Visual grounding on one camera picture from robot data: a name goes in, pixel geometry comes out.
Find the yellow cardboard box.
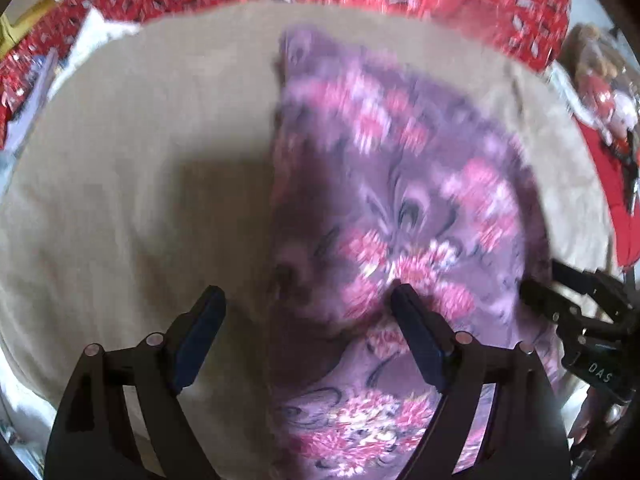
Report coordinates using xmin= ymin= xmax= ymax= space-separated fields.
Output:
xmin=0 ymin=2 xmax=57 ymax=57

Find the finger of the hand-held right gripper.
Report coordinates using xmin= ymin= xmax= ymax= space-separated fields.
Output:
xmin=551 ymin=259 xmax=632 ymax=307
xmin=519 ymin=279 xmax=582 ymax=327

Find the purple floral garment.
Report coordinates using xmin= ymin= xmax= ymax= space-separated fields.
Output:
xmin=267 ymin=27 xmax=567 ymax=480

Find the white cloth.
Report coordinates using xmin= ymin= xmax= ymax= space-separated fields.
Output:
xmin=62 ymin=7 xmax=142 ymax=63

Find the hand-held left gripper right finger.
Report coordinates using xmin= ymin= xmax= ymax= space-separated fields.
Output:
xmin=390 ymin=283 xmax=572 ymax=480

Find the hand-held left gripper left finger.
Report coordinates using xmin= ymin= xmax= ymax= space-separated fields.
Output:
xmin=45 ymin=285 xmax=227 ymax=480

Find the plain red cloth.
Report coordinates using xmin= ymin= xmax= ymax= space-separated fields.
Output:
xmin=579 ymin=119 xmax=640 ymax=268

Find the stuffed toy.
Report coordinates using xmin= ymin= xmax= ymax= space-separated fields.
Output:
xmin=562 ymin=24 xmax=640 ymax=158

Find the beige blanket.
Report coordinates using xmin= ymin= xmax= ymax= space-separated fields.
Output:
xmin=0 ymin=0 xmax=625 ymax=461

